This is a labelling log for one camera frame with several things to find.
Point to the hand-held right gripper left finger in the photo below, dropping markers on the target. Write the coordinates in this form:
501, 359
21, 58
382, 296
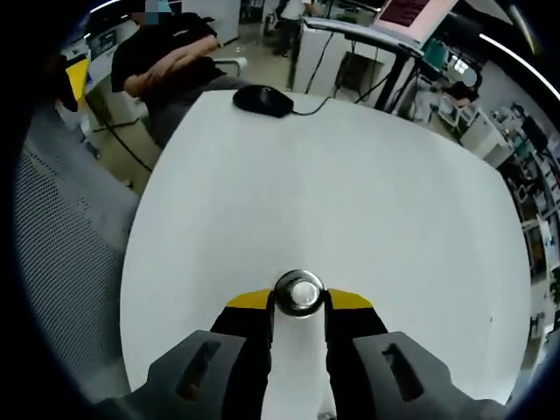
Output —
175, 376

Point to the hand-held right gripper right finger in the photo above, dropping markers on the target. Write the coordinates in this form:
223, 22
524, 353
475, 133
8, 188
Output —
415, 380

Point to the thick threaded metal stud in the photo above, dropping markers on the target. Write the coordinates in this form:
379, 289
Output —
304, 294

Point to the grey mesh chair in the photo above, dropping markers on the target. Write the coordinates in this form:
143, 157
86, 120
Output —
65, 240

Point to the storage shelving with boxes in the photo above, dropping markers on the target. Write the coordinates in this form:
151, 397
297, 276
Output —
538, 175

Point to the white cabinet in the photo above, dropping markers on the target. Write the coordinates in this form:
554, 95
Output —
481, 140
319, 61

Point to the black computer mouse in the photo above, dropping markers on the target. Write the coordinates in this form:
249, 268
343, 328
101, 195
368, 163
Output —
262, 100

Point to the yellow panel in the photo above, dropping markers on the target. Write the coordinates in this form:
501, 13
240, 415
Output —
79, 79

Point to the white chair armrest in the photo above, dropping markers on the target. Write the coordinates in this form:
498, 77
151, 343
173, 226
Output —
234, 61

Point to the long ceiling light strip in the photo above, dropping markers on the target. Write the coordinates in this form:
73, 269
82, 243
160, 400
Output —
525, 61

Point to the white standing desk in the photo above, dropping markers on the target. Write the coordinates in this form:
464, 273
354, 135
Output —
363, 32

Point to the large display screen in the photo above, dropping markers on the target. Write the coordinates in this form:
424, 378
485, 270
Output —
411, 17

